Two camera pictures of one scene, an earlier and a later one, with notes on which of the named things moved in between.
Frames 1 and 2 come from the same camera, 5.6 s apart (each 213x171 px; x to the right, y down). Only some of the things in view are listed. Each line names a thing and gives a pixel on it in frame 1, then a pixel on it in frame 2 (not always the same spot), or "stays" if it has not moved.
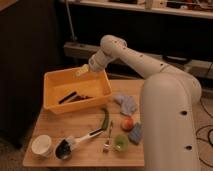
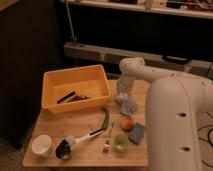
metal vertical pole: x=70 y=20 stays
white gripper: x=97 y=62 to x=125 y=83
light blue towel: x=127 y=104 stays
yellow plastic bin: x=64 y=90 stays
